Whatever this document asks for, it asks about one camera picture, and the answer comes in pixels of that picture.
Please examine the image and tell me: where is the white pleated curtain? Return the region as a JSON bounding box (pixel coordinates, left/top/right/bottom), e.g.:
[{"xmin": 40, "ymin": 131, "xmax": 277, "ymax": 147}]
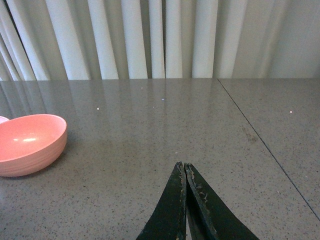
[{"xmin": 0, "ymin": 0, "xmax": 320, "ymax": 81}]

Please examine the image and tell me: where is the pink plate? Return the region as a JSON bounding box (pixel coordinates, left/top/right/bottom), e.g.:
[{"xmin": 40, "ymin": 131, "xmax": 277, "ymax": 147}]
[{"xmin": 0, "ymin": 116, "xmax": 9, "ymax": 124}]

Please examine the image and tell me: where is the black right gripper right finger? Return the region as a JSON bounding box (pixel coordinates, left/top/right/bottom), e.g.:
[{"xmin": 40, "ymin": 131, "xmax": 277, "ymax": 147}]
[{"xmin": 184, "ymin": 163, "xmax": 258, "ymax": 240}]

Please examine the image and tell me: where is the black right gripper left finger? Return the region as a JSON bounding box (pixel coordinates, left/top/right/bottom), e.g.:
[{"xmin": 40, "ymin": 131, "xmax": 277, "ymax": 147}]
[{"xmin": 137, "ymin": 162, "xmax": 187, "ymax": 240}]

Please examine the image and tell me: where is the pink bowl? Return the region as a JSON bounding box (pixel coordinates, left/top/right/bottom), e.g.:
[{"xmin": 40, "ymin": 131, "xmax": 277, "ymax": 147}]
[{"xmin": 0, "ymin": 114, "xmax": 68, "ymax": 177}]

